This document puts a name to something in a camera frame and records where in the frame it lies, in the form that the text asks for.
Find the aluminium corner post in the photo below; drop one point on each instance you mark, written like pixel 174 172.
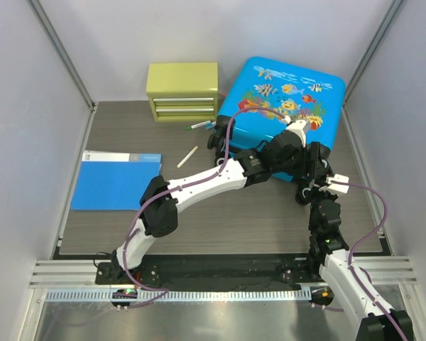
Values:
pixel 391 14
pixel 60 50

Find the slotted cable duct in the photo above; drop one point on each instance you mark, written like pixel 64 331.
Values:
pixel 115 295

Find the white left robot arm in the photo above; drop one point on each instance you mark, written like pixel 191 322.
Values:
pixel 163 200

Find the yellow-green drawer organizer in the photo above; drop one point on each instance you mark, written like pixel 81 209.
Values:
pixel 183 91

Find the aluminium right corner post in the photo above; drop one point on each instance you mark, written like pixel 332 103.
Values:
pixel 391 14

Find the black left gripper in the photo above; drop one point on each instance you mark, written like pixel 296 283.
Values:
pixel 314 168

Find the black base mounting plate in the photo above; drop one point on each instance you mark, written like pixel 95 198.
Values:
pixel 211 272

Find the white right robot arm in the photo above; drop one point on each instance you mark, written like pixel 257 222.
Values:
pixel 373 317

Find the blue suitcase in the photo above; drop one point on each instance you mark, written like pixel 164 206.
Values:
pixel 270 97

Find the marker pen green cap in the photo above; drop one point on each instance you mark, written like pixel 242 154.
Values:
pixel 197 125

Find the blue white box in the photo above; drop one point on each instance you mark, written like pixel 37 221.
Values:
pixel 113 181

